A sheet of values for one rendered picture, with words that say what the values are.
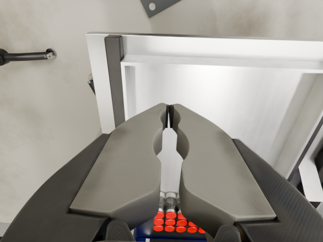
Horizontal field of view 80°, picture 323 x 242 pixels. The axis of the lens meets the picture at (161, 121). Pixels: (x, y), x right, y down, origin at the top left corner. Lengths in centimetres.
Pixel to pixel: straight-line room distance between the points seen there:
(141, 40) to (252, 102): 18
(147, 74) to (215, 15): 92
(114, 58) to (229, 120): 19
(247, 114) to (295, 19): 103
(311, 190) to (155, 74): 31
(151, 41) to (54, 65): 113
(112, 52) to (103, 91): 7
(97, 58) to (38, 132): 144
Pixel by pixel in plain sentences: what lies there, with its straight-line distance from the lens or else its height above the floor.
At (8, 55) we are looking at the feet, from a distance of 133.
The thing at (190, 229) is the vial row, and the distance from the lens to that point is 45.
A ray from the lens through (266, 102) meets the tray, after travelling 32.
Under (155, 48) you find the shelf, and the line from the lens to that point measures 26.
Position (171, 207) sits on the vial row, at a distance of 40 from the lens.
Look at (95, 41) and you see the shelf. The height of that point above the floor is 88.
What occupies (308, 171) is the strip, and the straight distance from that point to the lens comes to 42.
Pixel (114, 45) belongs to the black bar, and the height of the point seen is 90.
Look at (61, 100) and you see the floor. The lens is 145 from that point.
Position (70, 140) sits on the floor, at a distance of 163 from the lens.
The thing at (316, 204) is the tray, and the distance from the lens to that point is 48.
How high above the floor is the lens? 114
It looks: 57 degrees down
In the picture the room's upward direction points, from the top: 177 degrees counter-clockwise
